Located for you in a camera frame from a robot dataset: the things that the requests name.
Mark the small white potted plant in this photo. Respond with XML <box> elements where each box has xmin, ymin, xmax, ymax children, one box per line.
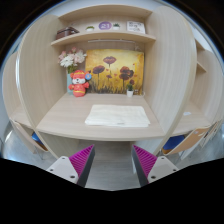
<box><xmin>126</xmin><ymin>83</ymin><xmax>134</xmax><ymax>97</ymax></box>

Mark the light blue vase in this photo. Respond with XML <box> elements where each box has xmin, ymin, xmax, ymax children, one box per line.
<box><xmin>67</xmin><ymin>74</ymin><xmax>73</xmax><ymax>95</ymax></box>

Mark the blue chair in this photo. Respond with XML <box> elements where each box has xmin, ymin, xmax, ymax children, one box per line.
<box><xmin>162</xmin><ymin>135</ymin><xmax>184</xmax><ymax>154</ymax></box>
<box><xmin>32</xmin><ymin>132</ymin><xmax>44</xmax><ymax>147</ymax></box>

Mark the red plush toy figure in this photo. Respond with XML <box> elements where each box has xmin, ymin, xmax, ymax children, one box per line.
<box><xmin>68</xmin><ymin>70</ymin><xmax>89</xmax><ymax>97</ymax></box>

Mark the purple round number sign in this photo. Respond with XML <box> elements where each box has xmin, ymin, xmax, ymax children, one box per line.
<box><xmin>99</xmin><ymin>21</ymin><xmax>112</xmax><ymax>30</ymax></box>

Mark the pink white flower bouquet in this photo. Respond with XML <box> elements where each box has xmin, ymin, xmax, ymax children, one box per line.
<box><xmin>58</xmin><ymin>47</ymin><xmax>87</xmax><ymax>74</ymax></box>

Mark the small green plant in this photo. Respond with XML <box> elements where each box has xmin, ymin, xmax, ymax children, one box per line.
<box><xmin>113</xmin><ymin>23</ymin><xmax>120</xmax><ymax>30</ymax></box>
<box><xmin>86</xmin><ymin>26</ymin><xmax>95</xmax><ymax>32</ymax></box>

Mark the light wooden desk cubicle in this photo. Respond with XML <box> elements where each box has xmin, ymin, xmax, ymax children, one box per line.
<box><xmin>3</xmin><ymin>4</ymin><xmax>224</xmax><ymax>157</ymax></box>

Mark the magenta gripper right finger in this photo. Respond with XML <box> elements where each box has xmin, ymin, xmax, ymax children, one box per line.
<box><xmin>132</xmin><ymin>145</ymin><xmax>178</xmax><ymax>187</ymax></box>

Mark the poppy flower painting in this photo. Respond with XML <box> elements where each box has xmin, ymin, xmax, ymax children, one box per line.
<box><xmin>85</xmin><ymin>49</ymin><xmax>144</xmax><ymax>95</ymax></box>

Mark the white text card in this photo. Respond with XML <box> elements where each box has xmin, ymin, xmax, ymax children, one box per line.
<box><xmin>127</xmin><ymin>21</ymin><xmax>145</xmax><ymax>34</ymax></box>

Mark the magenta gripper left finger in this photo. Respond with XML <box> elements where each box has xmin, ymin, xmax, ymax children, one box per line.
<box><xmin>47</xmin><ymin>145</ymin><xmax>95</xmax><ymax>187</ymax></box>

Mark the blue chair right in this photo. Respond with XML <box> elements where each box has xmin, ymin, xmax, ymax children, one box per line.
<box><xmin>162</xmin><ymin>135</ymin><xmax>184</xmax><ymax>154</ymax></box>

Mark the small green plant right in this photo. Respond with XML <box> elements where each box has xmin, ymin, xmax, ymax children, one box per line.
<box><xmin>113</xmin><ymin>23</ymin><xmax>120</xmax><ymax>30</ymax></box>

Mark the blue chair left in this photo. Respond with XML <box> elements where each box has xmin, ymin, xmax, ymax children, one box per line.
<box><xmin>32</xmin><ymin>132</ymin><xmax>44</xmax><ymax>147</ymax></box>

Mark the white folded towel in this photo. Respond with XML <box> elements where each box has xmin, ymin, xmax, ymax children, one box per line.
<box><xmin>85</xmin><ymin>105</ymin><xmax>150</xmax><ymax>128</ymax></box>

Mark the small green plant left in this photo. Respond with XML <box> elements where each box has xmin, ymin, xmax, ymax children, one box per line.
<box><xmin>86</xmin><ymin>26</ymin><xmax>95</xmax><ymax>32</ymax></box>

